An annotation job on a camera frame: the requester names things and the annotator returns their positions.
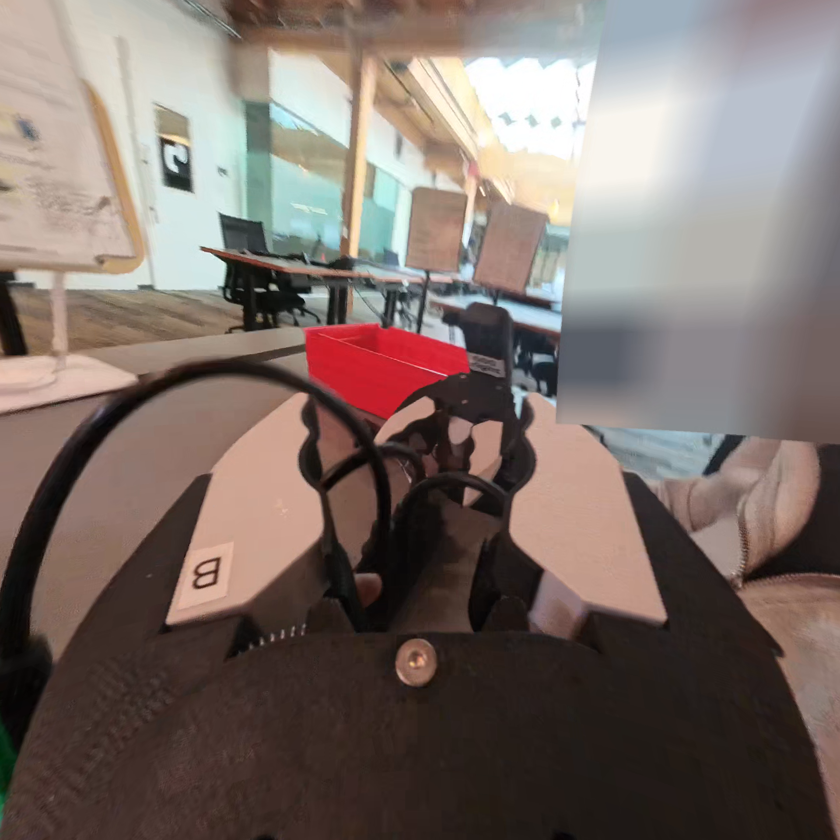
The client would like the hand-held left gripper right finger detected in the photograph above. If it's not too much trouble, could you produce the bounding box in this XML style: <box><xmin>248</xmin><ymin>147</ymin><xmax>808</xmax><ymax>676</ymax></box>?
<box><xmin>486</xmin><ymin>392</ymin><xmax>670</xmax><ymax>639</ymax></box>

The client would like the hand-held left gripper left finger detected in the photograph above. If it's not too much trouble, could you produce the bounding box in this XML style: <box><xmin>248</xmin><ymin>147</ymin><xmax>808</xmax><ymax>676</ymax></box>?
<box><xmin>165</xmin><ymin>392</ymin><xmax>366</xmax><ymax>635</ymax></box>

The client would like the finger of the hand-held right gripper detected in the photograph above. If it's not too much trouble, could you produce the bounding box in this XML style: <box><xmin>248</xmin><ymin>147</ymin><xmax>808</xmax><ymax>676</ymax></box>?
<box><xmin>449</xmin><ymin>416</ymin><xmax>510</xmax><ymax>485</ymax></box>
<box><xmin>374</xmin><ymin>392</ymin><xmax>452</xmax><ymax>462</ymax></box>

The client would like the black power cable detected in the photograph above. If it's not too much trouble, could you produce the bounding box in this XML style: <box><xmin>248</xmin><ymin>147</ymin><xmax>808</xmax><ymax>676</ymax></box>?
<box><xmin>0</xmin><ymin>357</ymin><xmax>396</xmax><ymax>657</ymax></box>

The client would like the wooden desk with dark legs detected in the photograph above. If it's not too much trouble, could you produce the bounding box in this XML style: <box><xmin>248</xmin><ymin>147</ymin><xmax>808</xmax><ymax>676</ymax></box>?
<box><xmin>428</xmin><ymin>292</ymin><xmax>563</xmax><ymax>343</ymax></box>

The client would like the red plastic bin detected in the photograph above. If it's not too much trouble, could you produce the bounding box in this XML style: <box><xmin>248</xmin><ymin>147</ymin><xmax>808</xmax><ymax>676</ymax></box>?
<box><xmin>304</xmin><ymin>323</ymin><xmax>471</xmax><ymax>421</ymax></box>

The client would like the brown board on stand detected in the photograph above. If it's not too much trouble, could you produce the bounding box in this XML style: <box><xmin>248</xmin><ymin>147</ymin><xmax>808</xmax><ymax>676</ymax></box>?
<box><xmin>406</xmin><ymin>187</ymin><xmax>469</xmax><ymax>333</ymax></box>
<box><xmin>472</xmin><ymin>200</ymin><xmax>550</xmax><ymax>306</ymax></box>

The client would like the long wooden desk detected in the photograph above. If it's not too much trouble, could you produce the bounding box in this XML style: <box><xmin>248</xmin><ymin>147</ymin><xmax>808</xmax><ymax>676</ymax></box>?
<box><xmin>200</xmin><ymin>245</ymin><xmax>455</xmax><ymax>333</ymax></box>

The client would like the wooden pillar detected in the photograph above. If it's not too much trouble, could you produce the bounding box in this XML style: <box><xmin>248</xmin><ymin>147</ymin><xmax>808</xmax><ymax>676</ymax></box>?
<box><xmin>340</xmin><ymin>52</ymin><xmax>379</xmax><ymax>261</ymax></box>

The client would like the black office chair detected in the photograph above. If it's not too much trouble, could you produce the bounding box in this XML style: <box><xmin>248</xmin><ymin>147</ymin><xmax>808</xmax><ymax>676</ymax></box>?
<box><xmin>218</xmin><ymin>213</ymin><xmax>311</xmax><ymax>330</ymax></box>

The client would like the black stand leg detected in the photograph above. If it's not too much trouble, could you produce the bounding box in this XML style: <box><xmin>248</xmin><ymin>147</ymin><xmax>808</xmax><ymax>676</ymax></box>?
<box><xmin>0</xmin><ymin>272</ymin><xmax>28</xmax><ymax>357</ymax></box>

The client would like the document stand with white base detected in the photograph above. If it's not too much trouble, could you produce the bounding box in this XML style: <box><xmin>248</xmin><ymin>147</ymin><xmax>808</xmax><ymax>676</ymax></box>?
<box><xmin>0</xmin><ymin>0</ymin><xmax>147</xmax><ymax>416</ymax></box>

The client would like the black fuzzy strap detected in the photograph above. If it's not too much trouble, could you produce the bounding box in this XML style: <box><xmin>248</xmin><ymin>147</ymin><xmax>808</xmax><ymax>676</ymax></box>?
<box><xmin>0</xmin><ymin>630</ymin><xmax>55</xmax><ymax>749</ymax></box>

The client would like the black and white wall poster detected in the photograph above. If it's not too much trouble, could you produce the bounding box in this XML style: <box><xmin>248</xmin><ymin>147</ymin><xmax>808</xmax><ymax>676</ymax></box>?
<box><xmin>156</xmin><ymin>104</ymin><xmax>196</xmax><ymax>194</ymax></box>

